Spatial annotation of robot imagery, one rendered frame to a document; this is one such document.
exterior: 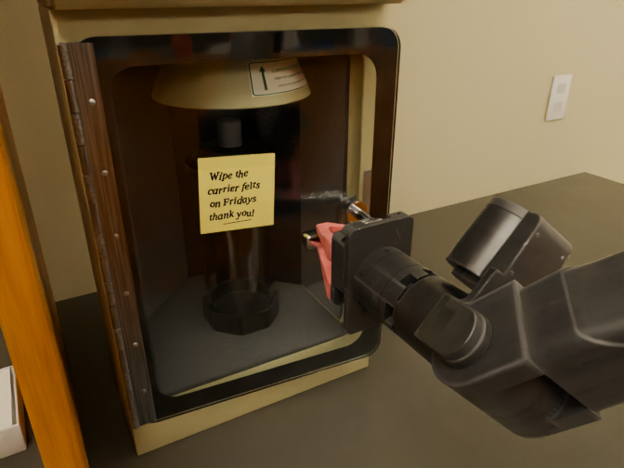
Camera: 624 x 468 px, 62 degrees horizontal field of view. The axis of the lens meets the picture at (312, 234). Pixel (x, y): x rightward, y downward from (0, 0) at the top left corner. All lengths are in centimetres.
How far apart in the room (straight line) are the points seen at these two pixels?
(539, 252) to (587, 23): 125
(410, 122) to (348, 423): 73
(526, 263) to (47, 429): 39
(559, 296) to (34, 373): 38
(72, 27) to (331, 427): 50
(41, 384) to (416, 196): 99
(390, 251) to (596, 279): 18
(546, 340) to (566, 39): 129
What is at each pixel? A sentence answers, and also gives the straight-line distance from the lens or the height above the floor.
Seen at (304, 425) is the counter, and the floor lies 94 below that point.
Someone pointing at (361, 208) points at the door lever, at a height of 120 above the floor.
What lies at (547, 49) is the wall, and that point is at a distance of 149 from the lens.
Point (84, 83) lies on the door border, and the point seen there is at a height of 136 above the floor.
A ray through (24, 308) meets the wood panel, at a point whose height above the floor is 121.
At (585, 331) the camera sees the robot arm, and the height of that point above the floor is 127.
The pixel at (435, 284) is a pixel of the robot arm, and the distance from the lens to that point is 40.
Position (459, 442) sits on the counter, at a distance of 68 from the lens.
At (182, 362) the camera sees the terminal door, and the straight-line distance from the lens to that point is 59.
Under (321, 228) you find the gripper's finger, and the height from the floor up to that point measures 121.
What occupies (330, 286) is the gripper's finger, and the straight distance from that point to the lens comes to 46.
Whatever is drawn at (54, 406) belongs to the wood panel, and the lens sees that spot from 49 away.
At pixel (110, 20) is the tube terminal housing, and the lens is 48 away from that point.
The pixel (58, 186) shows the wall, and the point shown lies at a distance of 95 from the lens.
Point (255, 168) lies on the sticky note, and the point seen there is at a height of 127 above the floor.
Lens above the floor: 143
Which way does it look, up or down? 25 degrees down
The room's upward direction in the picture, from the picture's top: straight up
